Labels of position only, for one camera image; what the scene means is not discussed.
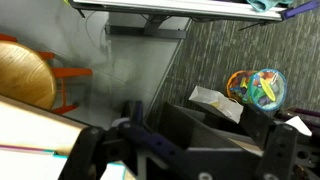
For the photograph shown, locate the white paper bag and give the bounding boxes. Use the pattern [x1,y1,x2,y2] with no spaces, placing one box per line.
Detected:
[188,85,245,124]

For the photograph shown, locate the wooden stool orange legs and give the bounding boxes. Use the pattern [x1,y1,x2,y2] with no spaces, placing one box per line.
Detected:
[0,33,94,116]

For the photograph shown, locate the clear jar colourful toys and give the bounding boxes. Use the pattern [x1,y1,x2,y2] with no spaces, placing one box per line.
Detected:
[226,68,288,112]

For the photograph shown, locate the teal cloth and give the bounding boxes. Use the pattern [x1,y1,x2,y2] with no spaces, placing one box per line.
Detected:
[246,0,294,13]

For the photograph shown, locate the purple plastic bar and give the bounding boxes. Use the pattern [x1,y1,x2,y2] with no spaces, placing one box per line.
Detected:
[280,0,320,21]

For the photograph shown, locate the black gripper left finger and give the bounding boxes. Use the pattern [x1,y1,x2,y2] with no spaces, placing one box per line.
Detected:
[58,99,188,180]

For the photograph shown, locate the white paper sheet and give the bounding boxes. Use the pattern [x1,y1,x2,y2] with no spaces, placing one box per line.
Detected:
[285,115,313,137]

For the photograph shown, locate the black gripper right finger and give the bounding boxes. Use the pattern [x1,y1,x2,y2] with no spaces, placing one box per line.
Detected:
[240,103,300,180]

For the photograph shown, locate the white desk metal frame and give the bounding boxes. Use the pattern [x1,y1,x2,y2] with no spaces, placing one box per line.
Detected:
[68,0,288,41]

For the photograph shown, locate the black open box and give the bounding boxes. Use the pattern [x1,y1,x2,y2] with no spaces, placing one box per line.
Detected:
[146,101,268,158]

